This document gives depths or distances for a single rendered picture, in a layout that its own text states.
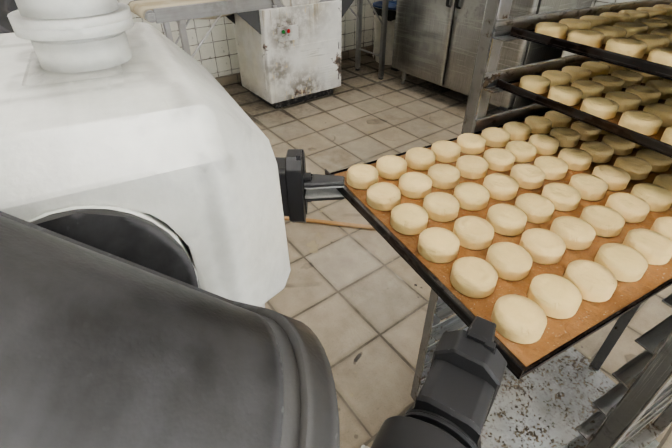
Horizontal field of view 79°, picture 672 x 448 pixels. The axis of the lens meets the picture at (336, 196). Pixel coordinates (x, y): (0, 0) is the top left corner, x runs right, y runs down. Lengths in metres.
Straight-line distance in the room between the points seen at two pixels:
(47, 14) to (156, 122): 0.10
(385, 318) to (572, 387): 0.73
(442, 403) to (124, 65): 0.32
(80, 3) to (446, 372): 0.35
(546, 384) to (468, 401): 1.35
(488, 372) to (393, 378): 1.39
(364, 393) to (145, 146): 1.56
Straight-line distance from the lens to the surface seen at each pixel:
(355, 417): 1.66
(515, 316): 0.46
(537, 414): 1.63
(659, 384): 0.82
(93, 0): 0.28
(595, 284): 0.53
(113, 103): 0.23
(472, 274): 0.48
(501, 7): 0.79
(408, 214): 0.55
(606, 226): 0.63
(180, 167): 0.20
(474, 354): 0.36
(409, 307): 1.96
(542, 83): 0.81
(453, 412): 0.35
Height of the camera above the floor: 1.48
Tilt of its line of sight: 35 degrees down
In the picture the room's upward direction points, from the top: straight up
